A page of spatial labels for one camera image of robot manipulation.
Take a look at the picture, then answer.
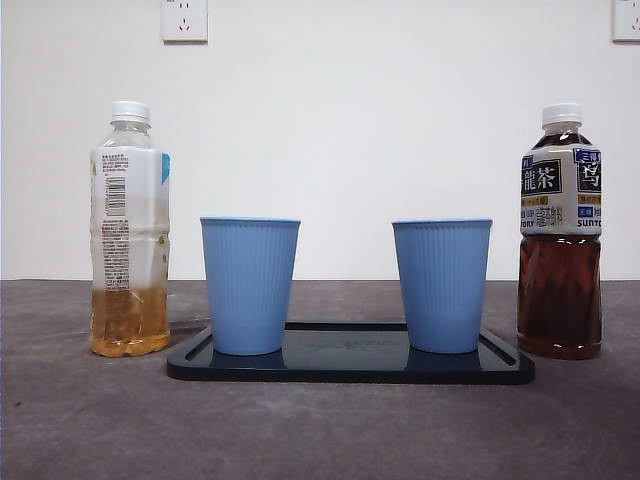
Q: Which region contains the white wall socket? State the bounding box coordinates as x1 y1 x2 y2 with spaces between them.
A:
161 0 209 44
612 0 640 43

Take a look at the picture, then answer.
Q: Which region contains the pale tea bottle white label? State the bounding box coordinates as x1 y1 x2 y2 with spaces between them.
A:
88 100 174 358

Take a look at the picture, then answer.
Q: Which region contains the dark teal plastic tray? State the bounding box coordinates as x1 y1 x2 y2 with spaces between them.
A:
166 321 536 385

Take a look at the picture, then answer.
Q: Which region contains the dark oolong tea bottle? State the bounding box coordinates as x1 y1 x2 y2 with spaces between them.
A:
517 102 604 361

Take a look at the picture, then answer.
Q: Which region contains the light blue ribbed cup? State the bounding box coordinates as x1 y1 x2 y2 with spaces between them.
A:
199 216 302 356
391 218 495 355

